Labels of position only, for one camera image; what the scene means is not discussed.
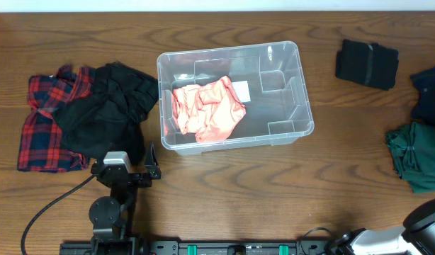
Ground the black cloth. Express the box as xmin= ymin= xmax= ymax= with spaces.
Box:
xmin=335 ymin=39 xmax=399 ymax=91

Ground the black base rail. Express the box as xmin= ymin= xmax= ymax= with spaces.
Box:
xmin=59 ymin=240 xmax=331 ymax=255

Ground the white label in bin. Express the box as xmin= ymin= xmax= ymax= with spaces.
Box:
xmin=232 ymin=81 xmax=251 ymax=103

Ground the black crumpled garment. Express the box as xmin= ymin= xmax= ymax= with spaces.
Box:
xmin=52 ymin=62 xmax=159 ymax=165

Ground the red plaid shirt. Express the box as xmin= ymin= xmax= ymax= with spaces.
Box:
xmin=17 ymin=64 xmax=95 ymax=174

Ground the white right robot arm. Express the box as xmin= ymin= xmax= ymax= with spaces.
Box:
xmin=327 ymin=199 xmax=435 ymax=255

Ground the pink crumpled cloth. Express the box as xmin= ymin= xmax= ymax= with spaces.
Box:
xmin=172 ymin=76 xmax=246 ymax=142

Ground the dark navy cloth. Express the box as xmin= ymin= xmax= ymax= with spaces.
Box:
xmin=410 ymin=67 xmax=435 ymax=125

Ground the green cloth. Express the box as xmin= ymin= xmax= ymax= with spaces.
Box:
xmin=385 ymin=122 xmax=435 ymax=193

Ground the clear plastic storage bin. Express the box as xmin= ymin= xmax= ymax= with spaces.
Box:
xmin=157 ymin=41 xmax=315 ymax=155

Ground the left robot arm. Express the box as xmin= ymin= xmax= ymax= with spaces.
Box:
xmin=89 ymin=144 xmax=162 ymax=255

